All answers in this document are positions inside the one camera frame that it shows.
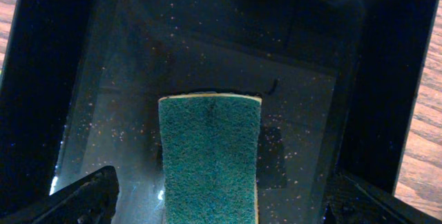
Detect black rectangular water tray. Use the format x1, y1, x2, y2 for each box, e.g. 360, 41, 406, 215
1, 0, 438, 223

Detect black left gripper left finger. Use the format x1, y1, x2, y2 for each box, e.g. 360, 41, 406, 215
1, 166, 119, 224

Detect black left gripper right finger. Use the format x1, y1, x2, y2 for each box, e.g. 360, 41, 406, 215
322, 174, 441, 224

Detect yellow green scrub sponge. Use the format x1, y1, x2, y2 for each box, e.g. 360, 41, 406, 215
158, 93, 262, 223

